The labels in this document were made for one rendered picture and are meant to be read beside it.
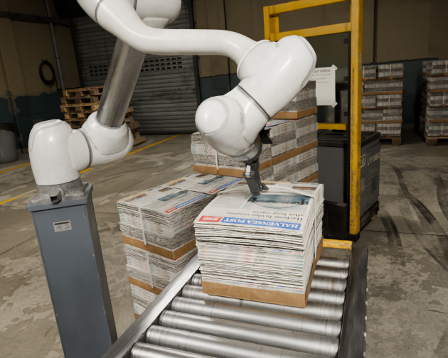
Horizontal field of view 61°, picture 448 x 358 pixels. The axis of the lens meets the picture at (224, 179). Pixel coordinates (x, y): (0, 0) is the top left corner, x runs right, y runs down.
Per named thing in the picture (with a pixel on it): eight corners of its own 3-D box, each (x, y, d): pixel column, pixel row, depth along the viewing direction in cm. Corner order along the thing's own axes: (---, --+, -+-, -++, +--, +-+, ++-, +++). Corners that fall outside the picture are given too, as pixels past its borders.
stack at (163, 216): (137, 343, 210) (113, 200, 188) (257, 256, 296) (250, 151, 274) (188, 373, 186) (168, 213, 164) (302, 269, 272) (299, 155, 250)
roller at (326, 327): (166, 302, 105) (168, 317, 107) (345, 331, 88) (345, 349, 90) (174, 292, 109) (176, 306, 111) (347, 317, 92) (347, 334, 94)
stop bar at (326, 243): (231, 235, 144) (230, 231, 143) (353, 245, 128) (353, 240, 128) (228, 239, 141) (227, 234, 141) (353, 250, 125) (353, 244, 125)
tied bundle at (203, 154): (193, 172, 229) (188, 134, 223) (222, 161, 251) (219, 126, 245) (244, 179, 206) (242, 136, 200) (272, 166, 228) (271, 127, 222)
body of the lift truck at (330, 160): (284, 223, 356) (280, 138, 334) (311, 204, 396) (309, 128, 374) (358, 238, 312) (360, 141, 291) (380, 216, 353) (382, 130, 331)
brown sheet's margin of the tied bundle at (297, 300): (222, 261, 121) (220, 249, 119) (315, 271, 110) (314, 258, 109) (202, 293, 107) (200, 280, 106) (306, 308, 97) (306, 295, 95)
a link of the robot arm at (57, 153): (28, 182, 143) (14, 123, 137) (74, 170, 156) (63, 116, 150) (46, 188, 132) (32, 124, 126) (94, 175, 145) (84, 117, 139)
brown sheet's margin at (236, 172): (193, 171, 229) (192, 164, 227) (222, 160, 250) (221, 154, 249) (245, 177, 206) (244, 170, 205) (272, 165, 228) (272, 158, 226)
